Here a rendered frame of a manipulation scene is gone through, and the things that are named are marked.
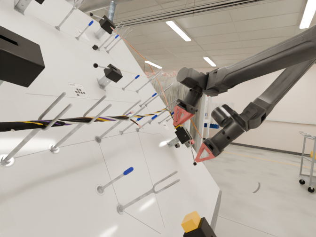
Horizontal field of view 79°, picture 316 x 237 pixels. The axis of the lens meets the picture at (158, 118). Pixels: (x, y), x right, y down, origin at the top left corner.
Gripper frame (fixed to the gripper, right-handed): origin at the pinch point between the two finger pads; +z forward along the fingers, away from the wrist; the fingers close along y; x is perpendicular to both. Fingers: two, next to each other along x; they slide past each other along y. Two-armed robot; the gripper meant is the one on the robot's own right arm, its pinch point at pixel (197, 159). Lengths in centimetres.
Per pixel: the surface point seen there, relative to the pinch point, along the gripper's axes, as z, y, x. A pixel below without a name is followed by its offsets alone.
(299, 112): -182, -786, 52
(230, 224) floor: 68, -168, 67
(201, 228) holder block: -2.0, 34.2, 12.4
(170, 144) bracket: 4.2, 1.5, -10.9
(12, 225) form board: 5, 59, -4
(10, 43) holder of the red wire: -8, 59, -22
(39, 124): -5, 58, -11
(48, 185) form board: 5, 53, -8
